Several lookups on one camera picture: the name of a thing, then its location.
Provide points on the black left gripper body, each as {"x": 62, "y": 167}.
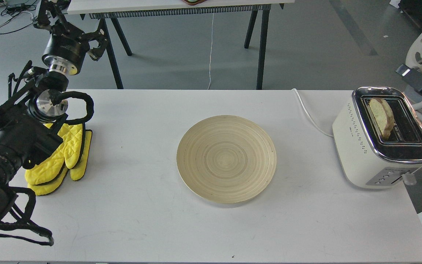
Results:
{"x": 67, "y": 46}

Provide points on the brown bread slice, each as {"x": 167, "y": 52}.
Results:
{"x": 383, "y": 115}

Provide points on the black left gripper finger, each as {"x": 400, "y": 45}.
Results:
{"x": 42, "y": 21}
{"x": 102, "y": 42}

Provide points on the white background table black legs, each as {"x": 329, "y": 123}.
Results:
{"x": 97, "y": 9}

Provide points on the yellow oven mitt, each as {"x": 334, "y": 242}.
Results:
{"x": 76, "y": 173}
{"x": 67, "y": 155}

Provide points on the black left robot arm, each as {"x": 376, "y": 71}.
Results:
{"x": 37, "y": 107}

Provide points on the yellow oven mitt lower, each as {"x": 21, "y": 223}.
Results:
{"x": 76, "y": 173}

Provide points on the round bamboo plate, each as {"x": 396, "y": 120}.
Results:
{"x": 226, "y": 159}

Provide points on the yellow oven mitt upper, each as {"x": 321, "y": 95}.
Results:
{"x": 67, "y": 155}

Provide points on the cream white toaster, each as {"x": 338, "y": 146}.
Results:
{"x": 367, "y": 160}

